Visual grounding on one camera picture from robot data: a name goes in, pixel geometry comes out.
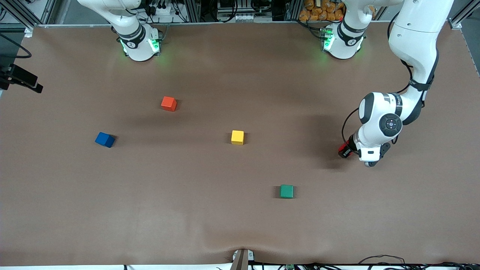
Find black cable bundle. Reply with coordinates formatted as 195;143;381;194
315;255;480;270

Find orange cube block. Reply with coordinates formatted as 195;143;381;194
161;96;178;112

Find blue cube block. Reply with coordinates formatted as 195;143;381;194
94;132;116;149

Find aluminium frame post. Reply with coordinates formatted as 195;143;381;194
449;0;480;30
4;0;40;27

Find table edge clamp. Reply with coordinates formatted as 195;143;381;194
229;248;255;270

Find orange bag pile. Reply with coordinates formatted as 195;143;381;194
298;0;345;22

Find white power strip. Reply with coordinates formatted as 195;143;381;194
147;4;177;16

